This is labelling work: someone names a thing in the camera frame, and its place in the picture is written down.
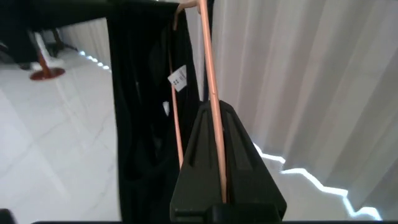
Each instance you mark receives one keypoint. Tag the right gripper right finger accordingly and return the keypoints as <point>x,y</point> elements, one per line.
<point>248,180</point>

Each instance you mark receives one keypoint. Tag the red round stand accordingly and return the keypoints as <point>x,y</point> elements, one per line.
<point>46,73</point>

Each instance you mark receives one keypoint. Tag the black garment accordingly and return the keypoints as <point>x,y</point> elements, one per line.
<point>140,124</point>

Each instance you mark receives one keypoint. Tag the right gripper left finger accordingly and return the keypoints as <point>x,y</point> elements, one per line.
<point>196,174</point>

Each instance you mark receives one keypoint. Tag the white curtain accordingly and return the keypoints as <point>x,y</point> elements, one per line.
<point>311,77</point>

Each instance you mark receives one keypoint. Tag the pink clothes hanger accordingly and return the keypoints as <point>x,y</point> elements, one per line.
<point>211,77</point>

